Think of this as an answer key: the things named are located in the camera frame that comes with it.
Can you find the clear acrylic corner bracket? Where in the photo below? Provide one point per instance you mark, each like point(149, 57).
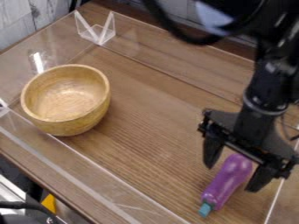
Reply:
point(99, 34)

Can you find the clear acrylic tray wall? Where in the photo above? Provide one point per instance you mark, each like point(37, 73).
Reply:
point(134, 171)

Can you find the brown wooden bowl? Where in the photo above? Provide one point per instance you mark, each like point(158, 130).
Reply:
point(66, 99)

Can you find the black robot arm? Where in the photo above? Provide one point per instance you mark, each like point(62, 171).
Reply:
point(270, 21)

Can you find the yellow black device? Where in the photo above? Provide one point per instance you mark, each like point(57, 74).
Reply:
point(53, 204)

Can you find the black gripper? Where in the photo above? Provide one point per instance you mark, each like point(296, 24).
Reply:
point(249, 132)

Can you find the purple toy eggplant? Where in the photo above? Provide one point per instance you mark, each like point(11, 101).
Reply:
point(232, 176)

